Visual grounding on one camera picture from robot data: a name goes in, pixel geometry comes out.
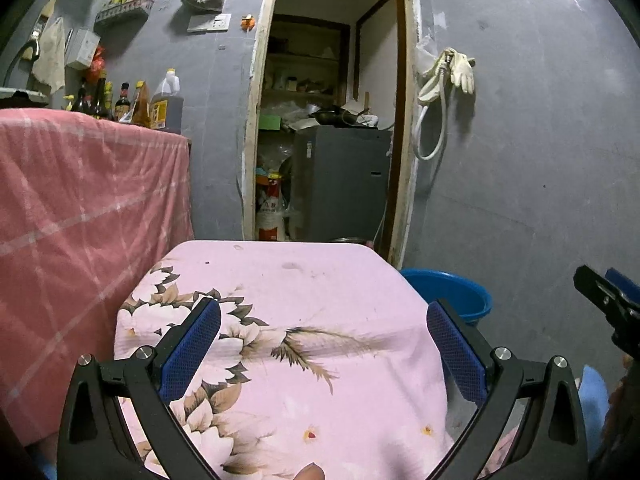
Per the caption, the grey refrigerator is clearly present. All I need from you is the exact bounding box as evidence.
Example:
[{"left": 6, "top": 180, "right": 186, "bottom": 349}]
[{"left": 292, "top": 126, "right": 393, "bottom": 242}]

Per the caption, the beige rag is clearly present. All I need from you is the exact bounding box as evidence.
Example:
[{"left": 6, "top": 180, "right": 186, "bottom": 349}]
[{"left": 32, "top": 16, "right": 67, "bottom": 95}]

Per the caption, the large cooking oil jug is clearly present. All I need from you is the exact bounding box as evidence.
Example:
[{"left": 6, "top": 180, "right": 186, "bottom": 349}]
[{"left": 150, "top": 69, "right": 185, "bottom": 133}]

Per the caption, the grey wall shelf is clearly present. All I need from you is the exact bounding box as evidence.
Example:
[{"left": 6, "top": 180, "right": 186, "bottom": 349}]
[{"left": 94, "top": 0, "right": 153, "bottom": 31}]

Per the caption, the orange seasoning bag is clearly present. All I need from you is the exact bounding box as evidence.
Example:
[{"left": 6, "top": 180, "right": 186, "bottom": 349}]
[{"left": 131, "top": 81, "right": 152, "bottom": 128}]

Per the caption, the cream rubber glove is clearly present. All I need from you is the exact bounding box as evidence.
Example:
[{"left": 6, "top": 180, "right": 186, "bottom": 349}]
[{"left": 450, "top": 49, "right": 477, "bottom": 95}]

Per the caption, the person's right forearm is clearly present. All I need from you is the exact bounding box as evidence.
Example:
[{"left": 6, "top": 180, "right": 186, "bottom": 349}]
[{"left": 589, "top": 354, "right": 640, "bottom": 480}]

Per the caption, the wall switch and socket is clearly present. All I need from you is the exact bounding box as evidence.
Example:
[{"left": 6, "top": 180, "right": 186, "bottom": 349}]
[{"left": 187, "top": 13, "right": 232, "bottom": 33}]

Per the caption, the pink checked blanket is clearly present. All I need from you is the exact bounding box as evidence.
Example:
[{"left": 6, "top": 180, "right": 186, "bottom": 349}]
[{"left": 0, "top": 107, "right": 195, "bottom": 448}]

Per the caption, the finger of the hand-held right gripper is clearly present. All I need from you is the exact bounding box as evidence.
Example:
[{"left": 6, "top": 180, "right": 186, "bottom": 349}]
[
  {"left": 574, "top": 265, "right": 640, "bottom": 357},
  {"left": 604, "top": 268, "right": 640, "bottom": 307}
]

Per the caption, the dark bottle red label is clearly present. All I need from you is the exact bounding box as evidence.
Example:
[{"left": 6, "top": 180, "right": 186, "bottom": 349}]
[{"left": 115, "top": 82, "right": 132, "bottom": 121}]

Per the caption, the black wok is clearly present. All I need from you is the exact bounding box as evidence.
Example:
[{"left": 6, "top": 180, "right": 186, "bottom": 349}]
[{"left": 310, "top": 105, "right": 368, "bottom": 128}]

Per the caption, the red plastic bag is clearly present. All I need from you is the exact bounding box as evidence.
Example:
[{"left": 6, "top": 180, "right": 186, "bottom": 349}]
[{"left": 85, "top": 45, "right": 107, "bottom": 83}]

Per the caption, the tall dark sauce bottle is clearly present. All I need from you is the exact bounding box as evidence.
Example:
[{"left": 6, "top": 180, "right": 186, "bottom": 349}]
[{"left": 92, "top": 71, "right": 115, "bottom": 121}]

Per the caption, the white wall box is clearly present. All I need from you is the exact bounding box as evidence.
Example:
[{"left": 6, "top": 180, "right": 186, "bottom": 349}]
[{"left": 65, "top": 27, "right": 101, "bottom": 71}]

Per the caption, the wooden grater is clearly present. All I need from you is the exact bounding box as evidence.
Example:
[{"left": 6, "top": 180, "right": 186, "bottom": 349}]
[{"left": 37, "top": 0, "right": 61, "bottom": 36}]

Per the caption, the blue plastic basin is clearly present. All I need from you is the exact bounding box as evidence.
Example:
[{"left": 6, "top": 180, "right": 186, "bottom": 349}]
[{"left": 400, "top": 268, "right": 493, "bottom": 328}]

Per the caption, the wooden door frame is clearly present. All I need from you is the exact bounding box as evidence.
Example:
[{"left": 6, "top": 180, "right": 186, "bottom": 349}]
[{"left": 241, "top": 0, "right": 421, "bottom": 268}]

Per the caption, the white sack red print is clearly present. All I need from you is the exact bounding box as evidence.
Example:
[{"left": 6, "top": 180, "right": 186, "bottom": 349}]
[{"left": 256, "top": 180, "right": 291, "bottom": 241}]

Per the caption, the wooden shelf unit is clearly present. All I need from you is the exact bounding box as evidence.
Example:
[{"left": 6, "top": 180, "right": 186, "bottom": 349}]
[{"left": 265, "top": 15, "right": 351, "bottom": 107}]

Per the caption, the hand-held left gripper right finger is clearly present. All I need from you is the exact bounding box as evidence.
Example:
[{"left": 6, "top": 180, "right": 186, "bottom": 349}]
[{"left": 426, "top": 299, "right": 590, "bottom": 480}]

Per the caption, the white hose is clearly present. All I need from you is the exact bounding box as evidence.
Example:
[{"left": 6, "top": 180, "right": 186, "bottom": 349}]
[{"left": 412, "top": 49, "right": 453, "bottom": 162}]

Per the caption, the pink floral cloth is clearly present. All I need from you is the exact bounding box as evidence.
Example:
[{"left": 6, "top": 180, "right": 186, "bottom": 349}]
[{"left": 114, "top": 240, "right": 501, "bottom": 480}]

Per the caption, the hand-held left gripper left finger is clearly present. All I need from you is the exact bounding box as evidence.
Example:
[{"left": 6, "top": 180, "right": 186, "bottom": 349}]
[{"left": 56, "top": 296, "right": 222, "bottom": 480}]

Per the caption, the dark curved faucet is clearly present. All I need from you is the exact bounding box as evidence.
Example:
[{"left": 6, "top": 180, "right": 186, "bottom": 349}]
[{"left": 2, "top": 40, "right": 41, "bottom": 88}]

